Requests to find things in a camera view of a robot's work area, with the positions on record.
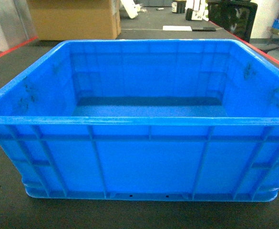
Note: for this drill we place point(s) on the brown cardboard box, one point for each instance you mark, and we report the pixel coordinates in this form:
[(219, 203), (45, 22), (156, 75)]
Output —
[(61, 20)]

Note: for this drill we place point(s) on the large blue plastic crate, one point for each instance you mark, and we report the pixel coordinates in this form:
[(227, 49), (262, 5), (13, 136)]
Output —
[(168, 120)]

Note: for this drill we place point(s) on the white flat board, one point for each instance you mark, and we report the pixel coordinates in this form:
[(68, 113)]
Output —
[(177, 28)]

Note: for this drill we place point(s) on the black flat tablet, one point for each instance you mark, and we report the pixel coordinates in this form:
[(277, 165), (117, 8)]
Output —
[(202, 29)]

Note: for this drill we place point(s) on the black monitor screen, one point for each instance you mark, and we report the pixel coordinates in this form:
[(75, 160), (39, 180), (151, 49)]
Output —
[(235, 16)]

